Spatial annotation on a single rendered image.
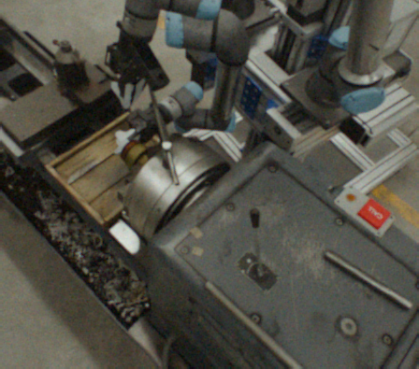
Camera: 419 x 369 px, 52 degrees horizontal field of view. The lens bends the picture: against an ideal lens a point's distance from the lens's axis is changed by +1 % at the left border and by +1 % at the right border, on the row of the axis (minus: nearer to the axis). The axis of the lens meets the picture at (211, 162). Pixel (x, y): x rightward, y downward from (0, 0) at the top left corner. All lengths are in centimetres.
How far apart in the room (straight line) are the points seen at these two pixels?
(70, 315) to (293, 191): 146
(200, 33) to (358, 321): 78
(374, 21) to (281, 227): 51
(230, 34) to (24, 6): 268
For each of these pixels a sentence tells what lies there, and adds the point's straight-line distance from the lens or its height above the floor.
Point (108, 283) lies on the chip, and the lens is 162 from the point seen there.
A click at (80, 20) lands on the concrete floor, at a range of 351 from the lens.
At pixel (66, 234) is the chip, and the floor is 57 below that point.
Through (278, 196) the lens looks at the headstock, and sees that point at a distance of 106.
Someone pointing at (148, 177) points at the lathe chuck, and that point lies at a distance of 109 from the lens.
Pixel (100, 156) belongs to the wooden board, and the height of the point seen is 88.
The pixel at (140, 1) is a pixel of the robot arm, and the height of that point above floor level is 160.
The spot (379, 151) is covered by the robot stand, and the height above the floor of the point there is 21.
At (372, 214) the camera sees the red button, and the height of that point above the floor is 127.
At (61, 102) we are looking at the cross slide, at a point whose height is 97.
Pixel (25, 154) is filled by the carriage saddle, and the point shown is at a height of 91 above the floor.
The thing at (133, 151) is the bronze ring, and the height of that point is 112.
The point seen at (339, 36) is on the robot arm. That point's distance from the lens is 129.
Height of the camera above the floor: 214
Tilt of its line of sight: 56 degrees down
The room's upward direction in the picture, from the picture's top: 10 degrees clockwise
